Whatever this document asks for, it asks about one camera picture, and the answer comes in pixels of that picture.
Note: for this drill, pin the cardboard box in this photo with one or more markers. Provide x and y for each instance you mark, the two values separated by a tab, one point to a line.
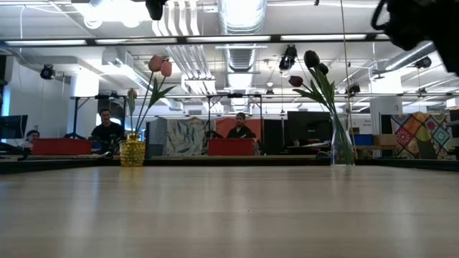
384	139

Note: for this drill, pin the black ceiling camera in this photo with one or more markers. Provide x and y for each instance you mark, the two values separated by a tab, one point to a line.
424	62
47	71
288	57

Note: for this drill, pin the black overhead frame bar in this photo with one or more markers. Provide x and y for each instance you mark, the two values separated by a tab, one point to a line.
275	37

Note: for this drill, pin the person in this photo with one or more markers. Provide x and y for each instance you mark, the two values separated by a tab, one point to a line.
31	136
107	134
241	132

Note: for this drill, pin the large black monitor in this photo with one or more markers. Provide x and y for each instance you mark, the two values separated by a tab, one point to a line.
309	125

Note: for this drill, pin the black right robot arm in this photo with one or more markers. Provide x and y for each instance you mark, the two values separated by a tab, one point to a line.
423	21

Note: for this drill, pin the black background robot arm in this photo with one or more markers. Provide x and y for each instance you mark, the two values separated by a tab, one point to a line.
213	135

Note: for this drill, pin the colourful patchwork quilt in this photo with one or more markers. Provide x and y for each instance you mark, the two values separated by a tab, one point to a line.
419	138

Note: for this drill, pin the small dark computer monitor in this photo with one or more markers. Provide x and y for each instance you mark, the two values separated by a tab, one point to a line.
13	127

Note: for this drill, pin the salmon pink tulip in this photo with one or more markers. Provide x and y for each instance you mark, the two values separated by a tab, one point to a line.
155	63

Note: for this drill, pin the blue plastic bin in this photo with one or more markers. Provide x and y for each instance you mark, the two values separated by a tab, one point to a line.
364	139

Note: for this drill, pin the red plastic bin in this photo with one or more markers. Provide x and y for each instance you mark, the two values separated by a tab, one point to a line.
61	147
231	147

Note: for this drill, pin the silver ventilation duct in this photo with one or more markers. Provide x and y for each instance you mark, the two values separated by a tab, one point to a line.
242	57

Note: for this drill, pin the clear glass vase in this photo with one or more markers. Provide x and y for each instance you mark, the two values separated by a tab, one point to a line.
337	157

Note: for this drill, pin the black background rig frame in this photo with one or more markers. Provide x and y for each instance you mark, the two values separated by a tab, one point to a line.
235	95

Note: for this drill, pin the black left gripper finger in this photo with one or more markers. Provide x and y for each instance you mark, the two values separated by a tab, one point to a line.
156	9

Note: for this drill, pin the black cabinet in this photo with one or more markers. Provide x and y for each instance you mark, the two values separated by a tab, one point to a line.
274	138

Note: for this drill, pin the grey leaf printed cloth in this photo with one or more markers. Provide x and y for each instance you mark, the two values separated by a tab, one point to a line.
179	138

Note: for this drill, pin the dark red tulip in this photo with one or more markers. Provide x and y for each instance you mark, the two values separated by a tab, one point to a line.
295	81

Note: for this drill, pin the orange partition panel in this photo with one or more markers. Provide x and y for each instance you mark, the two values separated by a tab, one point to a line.
220	127

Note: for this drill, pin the yellow textured glass vase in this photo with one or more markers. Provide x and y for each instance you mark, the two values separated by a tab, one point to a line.
132	154

